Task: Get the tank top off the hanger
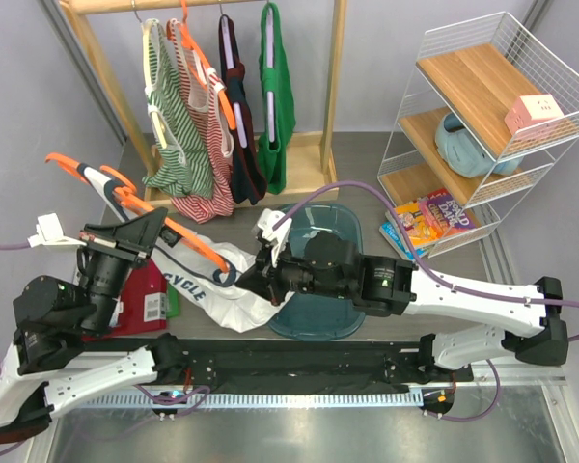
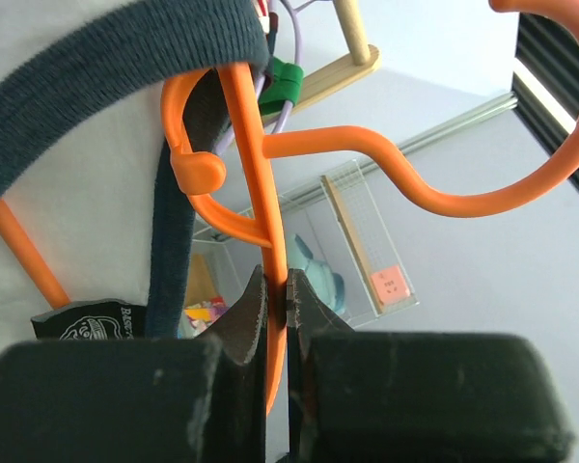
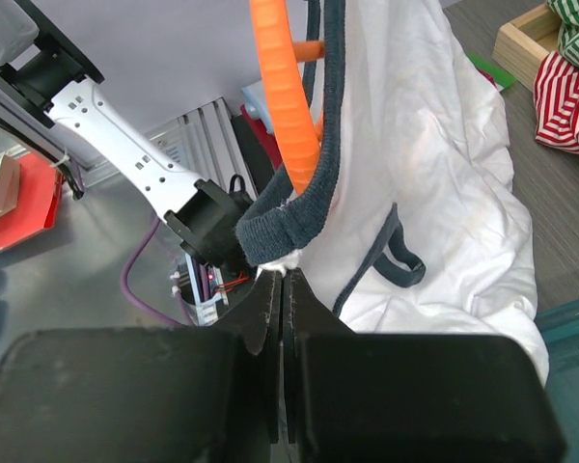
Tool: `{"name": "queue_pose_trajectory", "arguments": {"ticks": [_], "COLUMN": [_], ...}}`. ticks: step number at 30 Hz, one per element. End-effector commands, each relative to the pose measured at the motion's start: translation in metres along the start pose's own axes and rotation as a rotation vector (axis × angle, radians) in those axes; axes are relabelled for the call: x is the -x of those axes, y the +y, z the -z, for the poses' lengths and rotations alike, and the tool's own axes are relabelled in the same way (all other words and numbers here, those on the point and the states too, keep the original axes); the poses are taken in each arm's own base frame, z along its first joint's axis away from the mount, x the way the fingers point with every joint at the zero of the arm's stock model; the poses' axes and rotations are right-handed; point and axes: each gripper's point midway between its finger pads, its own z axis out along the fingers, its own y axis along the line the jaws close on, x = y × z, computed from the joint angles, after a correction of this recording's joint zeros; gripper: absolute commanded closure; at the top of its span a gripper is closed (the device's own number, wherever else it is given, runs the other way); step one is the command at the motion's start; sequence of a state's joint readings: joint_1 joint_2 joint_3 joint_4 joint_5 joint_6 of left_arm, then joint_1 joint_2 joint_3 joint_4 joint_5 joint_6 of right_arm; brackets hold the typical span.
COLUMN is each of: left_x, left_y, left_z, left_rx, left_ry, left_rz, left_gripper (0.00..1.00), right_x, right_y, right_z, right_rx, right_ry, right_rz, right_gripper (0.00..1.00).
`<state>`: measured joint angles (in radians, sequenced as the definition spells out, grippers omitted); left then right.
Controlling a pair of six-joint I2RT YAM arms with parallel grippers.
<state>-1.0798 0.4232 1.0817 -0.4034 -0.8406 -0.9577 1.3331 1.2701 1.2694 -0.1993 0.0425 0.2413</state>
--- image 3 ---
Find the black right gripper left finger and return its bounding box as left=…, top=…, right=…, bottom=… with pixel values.
left=0, top=272, right=282, bottom=462

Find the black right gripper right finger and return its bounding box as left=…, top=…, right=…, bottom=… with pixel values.
left=284, top=270, right=567, bottom=462

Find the white navy-trimmed tank top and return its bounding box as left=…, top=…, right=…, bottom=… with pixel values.
left=236, top=1, right=549, bottom=380

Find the orange plastic hanger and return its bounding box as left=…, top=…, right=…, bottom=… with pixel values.
left=250, top=0, right=325, bottom=194

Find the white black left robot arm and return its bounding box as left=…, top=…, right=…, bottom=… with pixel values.
left=0, top=1, right=252, bottom=273

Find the red striped tank top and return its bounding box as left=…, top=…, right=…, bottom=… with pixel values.
left=533, top=52, right=579, bottom=155

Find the teal transparent plastic bin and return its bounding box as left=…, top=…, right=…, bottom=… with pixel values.
left=536, top=299, right=579, bottom=462

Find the green folder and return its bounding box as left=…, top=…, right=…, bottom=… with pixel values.
left=466, top=52, right=517, bottom=93

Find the wooden clothes rack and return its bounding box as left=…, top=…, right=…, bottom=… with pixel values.
left=492, top=3, right=561, bottom=92

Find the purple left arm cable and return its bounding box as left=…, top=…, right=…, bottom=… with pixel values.
left=120, top=216, right=199, bottom=329

